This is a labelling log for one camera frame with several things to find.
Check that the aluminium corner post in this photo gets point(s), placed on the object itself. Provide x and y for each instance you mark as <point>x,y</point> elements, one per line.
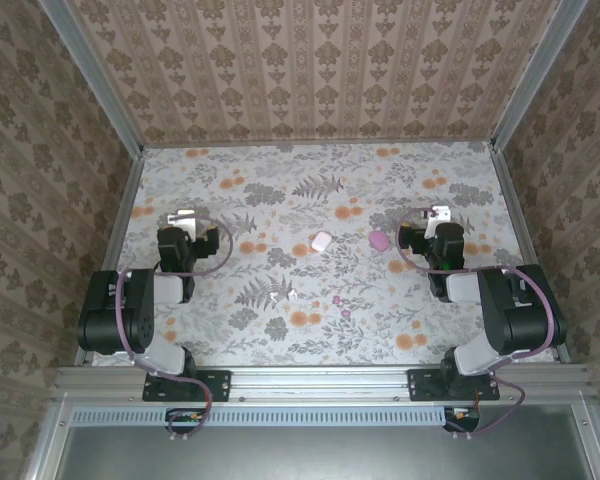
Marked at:
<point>95,85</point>
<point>535,75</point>

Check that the aluminium side rail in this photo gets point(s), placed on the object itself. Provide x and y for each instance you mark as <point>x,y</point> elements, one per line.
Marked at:
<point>511,200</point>
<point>121,215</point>

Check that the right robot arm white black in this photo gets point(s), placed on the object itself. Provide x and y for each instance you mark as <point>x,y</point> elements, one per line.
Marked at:
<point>515,315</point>

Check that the aluminium lower frame bar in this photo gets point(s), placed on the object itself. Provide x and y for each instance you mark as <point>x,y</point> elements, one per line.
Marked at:
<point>45,445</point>
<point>592,440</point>

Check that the white earbuds charging case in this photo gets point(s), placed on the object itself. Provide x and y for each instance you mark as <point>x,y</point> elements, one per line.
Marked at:
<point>321,241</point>

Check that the pink earbuds charging case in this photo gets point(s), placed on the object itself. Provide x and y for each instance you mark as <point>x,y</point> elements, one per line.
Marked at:
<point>378,240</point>

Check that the white earbud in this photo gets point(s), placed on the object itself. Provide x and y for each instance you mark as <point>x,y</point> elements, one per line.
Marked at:
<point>275,297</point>
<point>292,294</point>

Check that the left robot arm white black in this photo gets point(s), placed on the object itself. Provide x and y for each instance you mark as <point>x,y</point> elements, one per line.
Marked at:
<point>130,310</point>

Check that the right aluminium corner post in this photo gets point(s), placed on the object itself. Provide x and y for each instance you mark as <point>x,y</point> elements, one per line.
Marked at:
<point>535,75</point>

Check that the right aluminium side rail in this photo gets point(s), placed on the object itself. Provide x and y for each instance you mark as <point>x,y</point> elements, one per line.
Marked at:
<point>511,200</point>

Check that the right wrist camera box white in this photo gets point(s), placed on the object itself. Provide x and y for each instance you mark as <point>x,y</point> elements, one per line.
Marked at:
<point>441,214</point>

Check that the left aluminium corner post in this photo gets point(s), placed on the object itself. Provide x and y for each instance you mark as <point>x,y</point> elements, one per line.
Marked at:
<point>95,85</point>

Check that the left aluminium side rail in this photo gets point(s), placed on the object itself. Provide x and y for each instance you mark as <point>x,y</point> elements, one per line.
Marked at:
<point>121,215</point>

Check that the long aluminium base rail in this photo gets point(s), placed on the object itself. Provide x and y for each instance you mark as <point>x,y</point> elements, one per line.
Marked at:
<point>320,382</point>

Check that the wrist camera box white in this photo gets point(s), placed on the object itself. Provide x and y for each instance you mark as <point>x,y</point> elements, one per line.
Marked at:
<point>441,214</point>
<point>182,217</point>

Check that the thin aluminium wall rail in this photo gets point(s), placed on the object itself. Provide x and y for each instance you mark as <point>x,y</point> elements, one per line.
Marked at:
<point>320,142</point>

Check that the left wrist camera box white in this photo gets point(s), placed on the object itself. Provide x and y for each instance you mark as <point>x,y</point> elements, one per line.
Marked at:
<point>182,217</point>

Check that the grey metal panel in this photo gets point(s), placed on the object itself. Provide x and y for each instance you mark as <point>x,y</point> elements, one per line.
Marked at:
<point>320,455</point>

